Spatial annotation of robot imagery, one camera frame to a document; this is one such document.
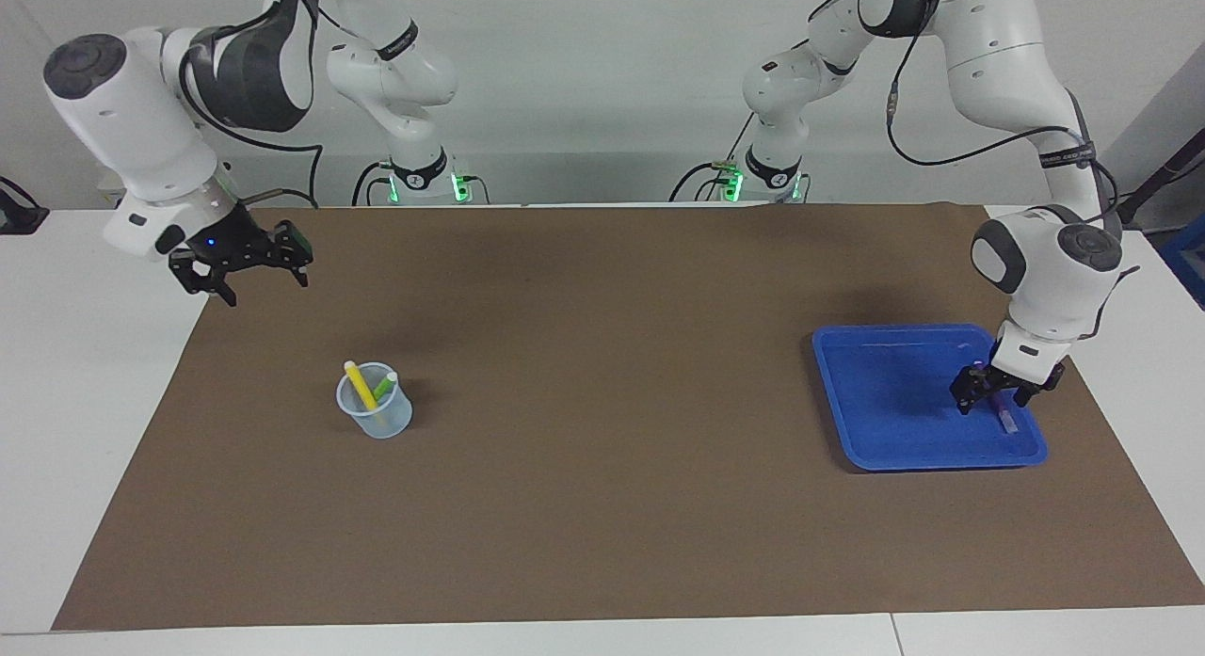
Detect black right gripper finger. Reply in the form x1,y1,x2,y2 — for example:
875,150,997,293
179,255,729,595
169,256,238,307
264,221,313,288

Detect purple pen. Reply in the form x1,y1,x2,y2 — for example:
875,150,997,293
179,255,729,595
974,360,1020,435

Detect yellow pen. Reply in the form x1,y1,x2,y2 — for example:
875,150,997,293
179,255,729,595
344,360,379,414

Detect blue plastic tray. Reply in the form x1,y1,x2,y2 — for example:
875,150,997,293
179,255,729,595
811,324,1049,472

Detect white power strip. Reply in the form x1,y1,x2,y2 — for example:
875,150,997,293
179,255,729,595
96,162,133,210

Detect black table clamp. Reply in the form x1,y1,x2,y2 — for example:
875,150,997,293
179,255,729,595
0,176,50,235

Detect clear plastic cup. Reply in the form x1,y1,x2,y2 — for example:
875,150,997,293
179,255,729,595
336,361,413,440

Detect blue crate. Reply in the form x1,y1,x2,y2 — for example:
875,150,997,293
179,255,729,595
1160,214,1205,309

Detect black stand leg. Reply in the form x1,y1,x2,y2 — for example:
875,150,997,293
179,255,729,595
1097,129,1205,232

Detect brown table mat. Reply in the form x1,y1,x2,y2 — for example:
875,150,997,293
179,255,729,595
52,202,1205,632

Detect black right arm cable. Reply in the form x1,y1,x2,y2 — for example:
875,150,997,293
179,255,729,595
179,0,326,210

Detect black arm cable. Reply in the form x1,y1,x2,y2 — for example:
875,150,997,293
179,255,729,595
810,0,1140,262
179,0,326,210

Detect black base cables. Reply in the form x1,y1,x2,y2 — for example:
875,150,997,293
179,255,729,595
353,162,492,205
668,162,745,202

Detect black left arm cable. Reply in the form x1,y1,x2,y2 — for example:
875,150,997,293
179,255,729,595
810,0,1140,262

